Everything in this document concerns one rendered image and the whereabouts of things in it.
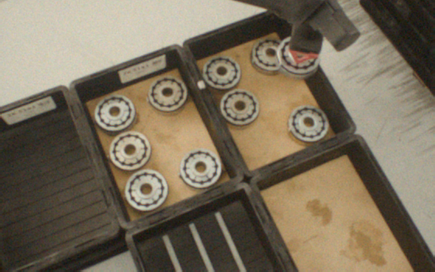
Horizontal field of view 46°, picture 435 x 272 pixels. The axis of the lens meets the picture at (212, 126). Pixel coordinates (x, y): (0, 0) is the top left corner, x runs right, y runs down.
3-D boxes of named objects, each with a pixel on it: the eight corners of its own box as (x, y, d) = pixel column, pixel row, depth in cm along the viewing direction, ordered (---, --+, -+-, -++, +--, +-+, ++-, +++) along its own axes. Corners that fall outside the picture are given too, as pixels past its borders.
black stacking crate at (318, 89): (182, 65, 141) (180, 43, 130) (276, 29, 146) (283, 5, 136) (242, 192, 127) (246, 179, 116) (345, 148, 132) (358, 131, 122)
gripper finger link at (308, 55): (314, 48, 119) (325, 25, 110) (310, 74, 116) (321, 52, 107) (287, 41, 119) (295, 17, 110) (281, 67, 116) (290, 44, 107)
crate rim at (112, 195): (68, 86, 126) (66, 81, 124) (179, 46, 132) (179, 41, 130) (123, 234, 112) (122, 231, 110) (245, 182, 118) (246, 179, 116)
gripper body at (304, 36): (325, 18, 112) (335, -3, 106) (318, 56, 108) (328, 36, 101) (297, 12, 113) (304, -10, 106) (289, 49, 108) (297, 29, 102)
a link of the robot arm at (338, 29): (309, -26, 92) (277, 8, 97) (346, 22, 89) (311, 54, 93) (337, -16, 102) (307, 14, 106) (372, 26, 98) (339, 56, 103)
